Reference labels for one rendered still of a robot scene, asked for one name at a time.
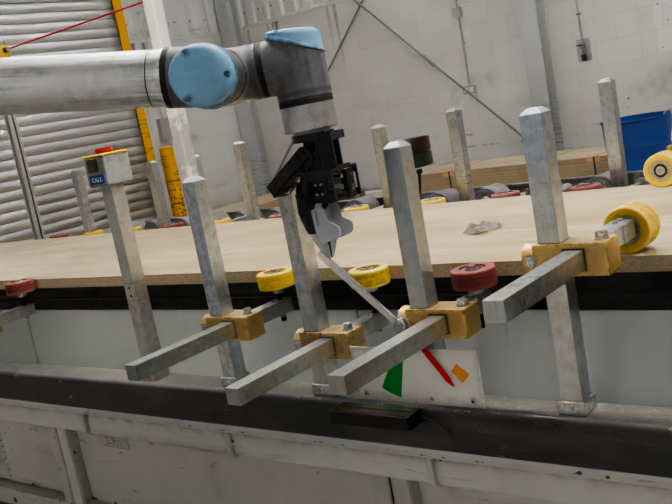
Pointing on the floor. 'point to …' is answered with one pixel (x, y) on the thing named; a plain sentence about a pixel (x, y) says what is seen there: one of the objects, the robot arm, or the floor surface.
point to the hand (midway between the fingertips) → (325, 250)
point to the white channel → (172, 108)
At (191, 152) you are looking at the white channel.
